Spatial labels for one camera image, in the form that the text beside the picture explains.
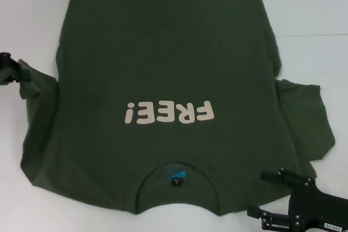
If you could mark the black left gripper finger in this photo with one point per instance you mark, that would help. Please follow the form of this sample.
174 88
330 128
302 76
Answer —
11 63
21 78

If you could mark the dark green FREE t-shirt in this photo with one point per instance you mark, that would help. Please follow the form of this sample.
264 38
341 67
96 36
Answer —
174 66

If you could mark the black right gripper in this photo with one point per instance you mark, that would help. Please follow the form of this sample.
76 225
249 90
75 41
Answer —
318 210

